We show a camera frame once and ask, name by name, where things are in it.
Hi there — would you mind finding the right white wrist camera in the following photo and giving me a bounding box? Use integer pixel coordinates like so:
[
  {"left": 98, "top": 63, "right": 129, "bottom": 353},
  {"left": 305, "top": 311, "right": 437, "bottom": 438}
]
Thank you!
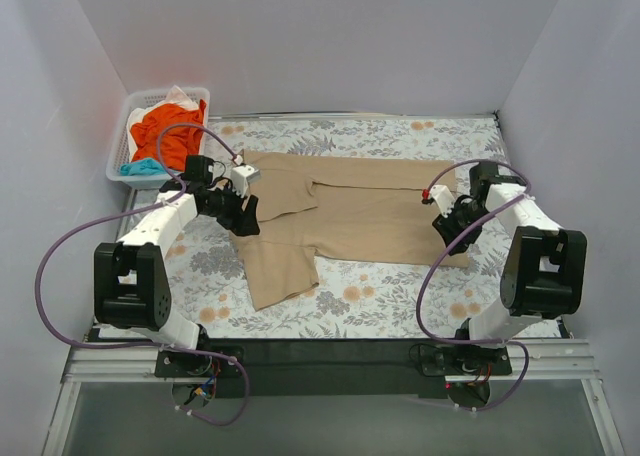
[{"left": 422, "top": 184, "right": 456, "bottom": 217}]

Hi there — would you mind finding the white t shirt in basket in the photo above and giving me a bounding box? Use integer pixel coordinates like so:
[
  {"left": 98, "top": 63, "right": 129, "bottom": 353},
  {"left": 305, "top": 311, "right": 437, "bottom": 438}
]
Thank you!
[{"left": 164, "top": 85, "right": 200, "bottom": 111}]

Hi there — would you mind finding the teal t shirt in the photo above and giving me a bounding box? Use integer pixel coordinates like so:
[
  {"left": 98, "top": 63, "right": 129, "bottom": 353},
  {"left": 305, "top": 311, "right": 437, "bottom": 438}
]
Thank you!
[{"left": 119, "top": 158, "right": 166, "bottom": 177}]

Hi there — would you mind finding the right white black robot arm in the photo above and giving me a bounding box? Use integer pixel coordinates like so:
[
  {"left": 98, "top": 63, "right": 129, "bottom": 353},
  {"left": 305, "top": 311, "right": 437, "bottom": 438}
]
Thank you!
[{"left": 422, "top": 159, "right": 587, "bottom": 371}]

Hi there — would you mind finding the purple cable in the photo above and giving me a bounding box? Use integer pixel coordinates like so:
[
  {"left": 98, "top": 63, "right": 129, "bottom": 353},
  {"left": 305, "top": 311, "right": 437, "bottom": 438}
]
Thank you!
[
  {"left": 415, "top": 159, "right": 531, "bottom": 412},
  {"left": 33, "top": 123, "right": 252, "bottom": 426}
]

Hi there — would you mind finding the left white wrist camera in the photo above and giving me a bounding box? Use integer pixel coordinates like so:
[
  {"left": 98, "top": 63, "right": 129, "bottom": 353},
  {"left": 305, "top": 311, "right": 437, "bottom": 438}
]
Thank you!
[{"left": 230, "top": 164, "right": 261, "bottom": 198}]

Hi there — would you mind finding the orange t shirt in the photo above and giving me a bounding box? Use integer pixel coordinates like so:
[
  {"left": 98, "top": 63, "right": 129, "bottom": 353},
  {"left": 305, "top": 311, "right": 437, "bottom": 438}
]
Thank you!
[{"left": 127, "top": 99, "right": 208, "bottom": 172}]

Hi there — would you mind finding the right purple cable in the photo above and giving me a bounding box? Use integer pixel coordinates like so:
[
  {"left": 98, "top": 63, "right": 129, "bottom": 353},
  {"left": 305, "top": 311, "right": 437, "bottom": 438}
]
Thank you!
[{"left": 415, "top": 159, "right": 531, "bottom": 412}]

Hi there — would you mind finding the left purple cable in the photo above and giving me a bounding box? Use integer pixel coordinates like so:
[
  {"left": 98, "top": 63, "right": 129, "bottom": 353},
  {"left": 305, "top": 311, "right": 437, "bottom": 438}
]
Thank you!
[{"left": 33, "top": 123, "right": 252, "bottom": 426}]

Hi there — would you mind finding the aluminium frame rail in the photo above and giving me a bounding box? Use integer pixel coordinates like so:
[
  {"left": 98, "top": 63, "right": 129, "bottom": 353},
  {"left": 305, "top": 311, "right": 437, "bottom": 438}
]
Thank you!
[{"left": 44, "top": 339, "right": 624, "bottom": 455}]

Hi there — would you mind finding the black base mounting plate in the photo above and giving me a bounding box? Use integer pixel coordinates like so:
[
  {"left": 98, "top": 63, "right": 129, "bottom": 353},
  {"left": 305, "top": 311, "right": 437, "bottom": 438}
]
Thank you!
[{"left": 154, "top": 339, "right": 512, "bottom": 399}]

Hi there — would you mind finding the beige t shirt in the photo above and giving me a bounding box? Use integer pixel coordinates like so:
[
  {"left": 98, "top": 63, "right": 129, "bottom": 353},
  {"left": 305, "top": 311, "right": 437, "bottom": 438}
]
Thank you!
[{"left": 233, "top": 150, "right": 456, "bottom": 310}]

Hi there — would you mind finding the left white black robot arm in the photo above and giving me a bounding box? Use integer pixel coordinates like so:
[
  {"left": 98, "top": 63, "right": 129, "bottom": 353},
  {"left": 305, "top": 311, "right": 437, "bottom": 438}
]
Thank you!
[{"left": 94, "top": 156, "right": 260, "bottom": 350}]

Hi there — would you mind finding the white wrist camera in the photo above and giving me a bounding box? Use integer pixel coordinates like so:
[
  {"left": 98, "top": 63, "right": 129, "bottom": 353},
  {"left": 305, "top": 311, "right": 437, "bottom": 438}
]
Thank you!
[
  {"left": 422, "top": 184, "right": 456, "bottom": 217},
  {"left": 230, "top": 164, "right": 261, "bottom": 198}
]

